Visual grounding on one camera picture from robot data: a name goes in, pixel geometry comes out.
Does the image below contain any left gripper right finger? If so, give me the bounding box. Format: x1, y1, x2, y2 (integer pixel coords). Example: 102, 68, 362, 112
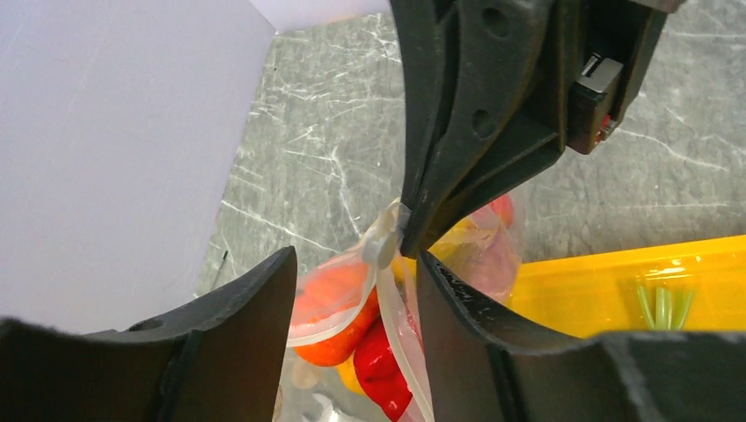
416, 252, 745, 421

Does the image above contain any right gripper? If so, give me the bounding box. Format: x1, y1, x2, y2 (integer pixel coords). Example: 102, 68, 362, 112
400, 1, 684, 258

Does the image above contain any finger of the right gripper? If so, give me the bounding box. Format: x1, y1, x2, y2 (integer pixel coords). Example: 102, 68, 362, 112
389, 0, 462, 205

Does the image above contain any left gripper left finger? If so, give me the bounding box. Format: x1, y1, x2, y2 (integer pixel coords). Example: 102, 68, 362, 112
1, 247, 297, 421

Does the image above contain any red bell pepper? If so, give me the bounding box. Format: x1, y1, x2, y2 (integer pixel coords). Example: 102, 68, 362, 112
353, 318, 413, 421

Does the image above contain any clear zip top bag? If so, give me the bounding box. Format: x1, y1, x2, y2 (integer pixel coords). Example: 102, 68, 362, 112
276, 196, 522, 421

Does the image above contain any purple onion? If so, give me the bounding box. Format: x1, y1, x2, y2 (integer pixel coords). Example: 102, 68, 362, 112
452, 223, 522, 304

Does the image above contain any red apple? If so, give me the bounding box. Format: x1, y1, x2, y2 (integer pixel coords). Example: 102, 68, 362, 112
488, 193, 516, 228

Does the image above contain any yellow lemon squash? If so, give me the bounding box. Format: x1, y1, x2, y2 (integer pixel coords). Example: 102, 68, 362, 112
336, 218, 477, 396

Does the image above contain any orange pumpkin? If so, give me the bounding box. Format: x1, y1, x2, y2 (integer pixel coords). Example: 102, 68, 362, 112
290, 261, 379, 367

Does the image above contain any black yellow screwdriver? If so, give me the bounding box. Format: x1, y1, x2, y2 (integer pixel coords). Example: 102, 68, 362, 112
209, 250, 229, 291

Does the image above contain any yellow plastic tray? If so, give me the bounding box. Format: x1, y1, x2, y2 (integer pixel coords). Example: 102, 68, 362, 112
508, 235, 745, 338

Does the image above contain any orange carrot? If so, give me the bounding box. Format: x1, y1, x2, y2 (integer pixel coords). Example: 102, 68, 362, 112
636, 286, 694, 331

